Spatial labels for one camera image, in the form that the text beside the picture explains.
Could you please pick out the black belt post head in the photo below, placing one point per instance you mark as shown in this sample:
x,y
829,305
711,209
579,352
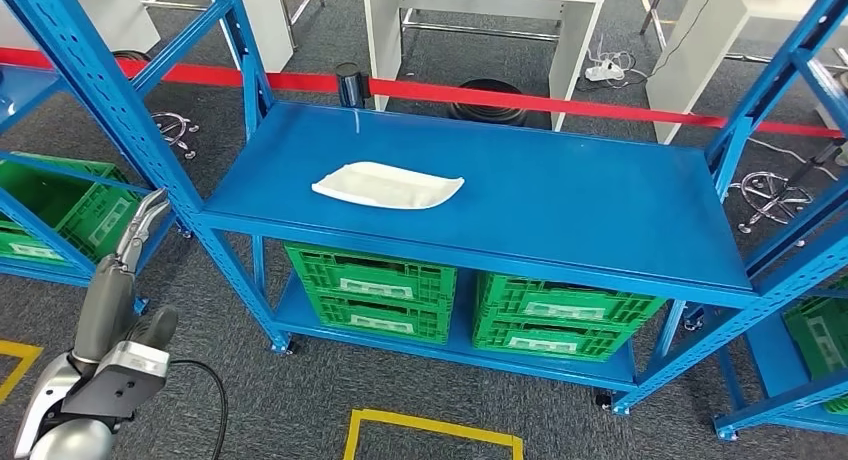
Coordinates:
x,y
348,86

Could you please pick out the red barrier belt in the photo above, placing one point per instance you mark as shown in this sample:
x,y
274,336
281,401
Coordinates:
x,y
464,99

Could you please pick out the white power strip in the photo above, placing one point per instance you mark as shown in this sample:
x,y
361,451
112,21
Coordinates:
x,y
604,71

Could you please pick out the white curved plastic part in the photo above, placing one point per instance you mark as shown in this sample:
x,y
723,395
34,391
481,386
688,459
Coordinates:
x,y
391,186

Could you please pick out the blue metal shelf rack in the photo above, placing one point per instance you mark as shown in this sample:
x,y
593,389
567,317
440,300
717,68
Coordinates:
x,y
26,92
497,198
768,358

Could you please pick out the black round stool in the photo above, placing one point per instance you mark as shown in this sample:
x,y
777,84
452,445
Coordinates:
x,y
772,195
490,116
129,54

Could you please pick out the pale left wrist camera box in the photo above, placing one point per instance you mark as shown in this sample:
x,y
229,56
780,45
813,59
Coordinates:
x,y
132,364

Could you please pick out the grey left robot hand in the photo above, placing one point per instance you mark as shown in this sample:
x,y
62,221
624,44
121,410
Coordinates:
x,y
106,311

